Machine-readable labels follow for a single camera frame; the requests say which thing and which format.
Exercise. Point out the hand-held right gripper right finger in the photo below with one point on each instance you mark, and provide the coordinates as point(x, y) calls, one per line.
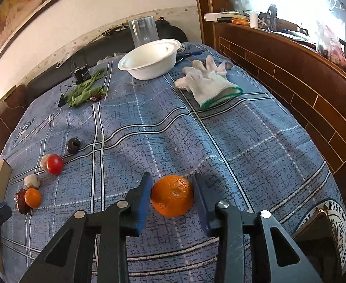
point(202, 205)

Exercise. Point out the black sofa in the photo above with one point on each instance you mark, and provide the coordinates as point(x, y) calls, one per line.
point(167, 32)

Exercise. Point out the blue plaid cloth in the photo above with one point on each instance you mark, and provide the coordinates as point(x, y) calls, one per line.
point(167, 129)

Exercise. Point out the beige round mushroom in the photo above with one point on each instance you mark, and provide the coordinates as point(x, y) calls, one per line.
point(31, 181)
point(44, 163)

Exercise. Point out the white bowl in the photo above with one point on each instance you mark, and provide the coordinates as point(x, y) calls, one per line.
point(149, 64)

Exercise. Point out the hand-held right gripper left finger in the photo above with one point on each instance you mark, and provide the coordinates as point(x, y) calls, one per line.
point(141, 205)

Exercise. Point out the white knit glove green cuff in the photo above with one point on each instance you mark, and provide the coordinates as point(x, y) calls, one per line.
point(208, 85)

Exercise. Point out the framed painting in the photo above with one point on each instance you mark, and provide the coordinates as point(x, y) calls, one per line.
point(22, 6)

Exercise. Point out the red tomato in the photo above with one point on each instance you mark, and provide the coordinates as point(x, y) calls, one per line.
point(55, 164)

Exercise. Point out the small white cup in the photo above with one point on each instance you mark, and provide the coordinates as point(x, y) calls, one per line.
point(254, 20)

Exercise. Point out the small orange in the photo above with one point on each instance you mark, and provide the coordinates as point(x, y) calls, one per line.
point(32, 198)

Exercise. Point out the flat white box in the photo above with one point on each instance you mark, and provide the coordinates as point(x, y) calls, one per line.
point(220, 16)

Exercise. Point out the black tool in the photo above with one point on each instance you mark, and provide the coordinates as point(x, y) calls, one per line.
point(272, 16)

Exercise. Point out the green leafy vegetable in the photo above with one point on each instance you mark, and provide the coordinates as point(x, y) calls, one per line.
point(81, 94)

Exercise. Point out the clear plastic cup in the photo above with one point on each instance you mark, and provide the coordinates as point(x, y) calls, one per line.
point(142, 31)

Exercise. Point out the large orange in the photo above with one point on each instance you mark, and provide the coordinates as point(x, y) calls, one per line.
point(173, 196)

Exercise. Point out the blue pen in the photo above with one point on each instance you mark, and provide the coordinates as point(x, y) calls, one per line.
point(190, 53)

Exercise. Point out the orange packet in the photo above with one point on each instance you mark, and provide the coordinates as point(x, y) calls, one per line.
point(240, 21)

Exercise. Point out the clear plastic bag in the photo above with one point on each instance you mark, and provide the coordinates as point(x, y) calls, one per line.
point(330, 42)

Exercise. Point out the small black device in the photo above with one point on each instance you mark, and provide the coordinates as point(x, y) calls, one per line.
point(81, 73)

